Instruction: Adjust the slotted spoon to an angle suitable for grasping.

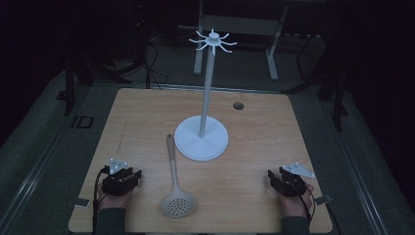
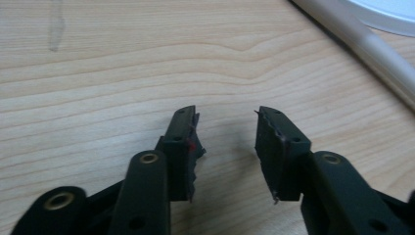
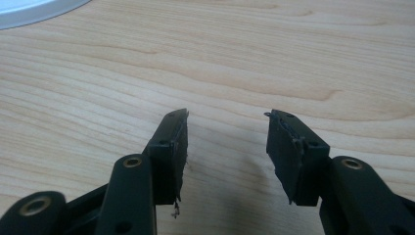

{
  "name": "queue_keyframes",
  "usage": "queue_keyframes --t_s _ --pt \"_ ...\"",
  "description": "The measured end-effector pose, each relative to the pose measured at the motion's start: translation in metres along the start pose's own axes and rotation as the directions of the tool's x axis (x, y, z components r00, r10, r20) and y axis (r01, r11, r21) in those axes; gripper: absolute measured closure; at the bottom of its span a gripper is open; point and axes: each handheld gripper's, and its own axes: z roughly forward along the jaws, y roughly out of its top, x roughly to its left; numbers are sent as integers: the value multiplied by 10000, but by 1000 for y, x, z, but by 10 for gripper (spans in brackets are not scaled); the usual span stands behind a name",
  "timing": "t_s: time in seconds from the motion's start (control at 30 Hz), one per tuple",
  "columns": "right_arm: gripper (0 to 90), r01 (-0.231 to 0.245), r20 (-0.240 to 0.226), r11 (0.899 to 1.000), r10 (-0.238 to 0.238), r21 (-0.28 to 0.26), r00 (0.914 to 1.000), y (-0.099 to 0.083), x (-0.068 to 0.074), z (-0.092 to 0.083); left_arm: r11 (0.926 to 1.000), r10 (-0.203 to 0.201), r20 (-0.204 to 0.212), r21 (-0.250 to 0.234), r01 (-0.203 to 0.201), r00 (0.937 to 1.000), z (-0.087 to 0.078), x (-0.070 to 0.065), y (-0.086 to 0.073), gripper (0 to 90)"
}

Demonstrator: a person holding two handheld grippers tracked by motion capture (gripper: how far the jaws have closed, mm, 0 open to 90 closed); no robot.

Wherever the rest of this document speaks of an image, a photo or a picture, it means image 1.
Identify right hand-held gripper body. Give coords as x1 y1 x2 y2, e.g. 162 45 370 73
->
275 162 316 198

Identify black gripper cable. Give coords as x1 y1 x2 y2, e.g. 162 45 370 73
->
292 181 317 224
91 165 112 235

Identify grey slotted skimmer spoon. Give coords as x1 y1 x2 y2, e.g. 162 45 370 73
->
159 133 198 219

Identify black floor socket box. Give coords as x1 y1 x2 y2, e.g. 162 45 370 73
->
70 115 95 129

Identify white metal table frame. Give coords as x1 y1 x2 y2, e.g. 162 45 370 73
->
193 0 291 82

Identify grey tape strip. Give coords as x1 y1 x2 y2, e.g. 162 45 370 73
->
314 194 335 207

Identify black floor cables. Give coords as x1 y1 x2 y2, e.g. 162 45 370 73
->
142 19 170 90

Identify person's right hand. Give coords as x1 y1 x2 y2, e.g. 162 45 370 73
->
279 182 315 218

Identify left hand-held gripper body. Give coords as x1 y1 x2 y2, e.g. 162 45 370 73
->
101 158 135 197

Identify black metal stand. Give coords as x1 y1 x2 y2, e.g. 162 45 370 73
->
317 65 348 132
63 48 86 118

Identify white utensil stand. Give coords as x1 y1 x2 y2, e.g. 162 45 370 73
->
173 27 239 163

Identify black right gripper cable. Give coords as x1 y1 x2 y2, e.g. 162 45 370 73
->
292 181 317 224

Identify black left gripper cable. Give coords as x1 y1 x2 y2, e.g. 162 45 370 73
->
91 165 112 235

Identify person's left hand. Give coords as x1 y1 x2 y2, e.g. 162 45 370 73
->
96 184 135 211

